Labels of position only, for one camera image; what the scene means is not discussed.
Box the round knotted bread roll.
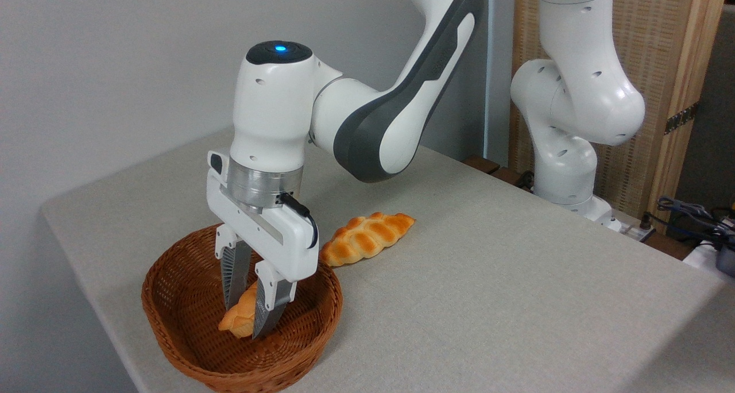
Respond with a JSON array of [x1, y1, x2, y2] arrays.
[[218, 282, 270, 339]]

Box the dark blue cable bundle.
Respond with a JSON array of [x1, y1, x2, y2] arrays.
[[655, 196, 735, 245]]

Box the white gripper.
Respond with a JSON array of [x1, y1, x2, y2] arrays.
[[207, 150, 320, 341]]

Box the white vertical post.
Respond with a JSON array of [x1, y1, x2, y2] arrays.
[[484, 0, 516, 167]]

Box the dark grey device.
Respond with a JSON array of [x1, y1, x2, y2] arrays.
[[715, 242, 735, 278]]

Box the long braided bread loaf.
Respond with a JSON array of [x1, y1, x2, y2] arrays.
[[319, 211, 416, 267]]

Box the white box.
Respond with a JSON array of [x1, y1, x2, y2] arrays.
[[682, 241, 735, 280]]

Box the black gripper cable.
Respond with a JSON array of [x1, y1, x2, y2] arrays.
[[277, 192, 319, 250]]

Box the brown wicker basket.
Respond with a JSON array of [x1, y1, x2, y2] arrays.
[[141, 223, 343, 393]]

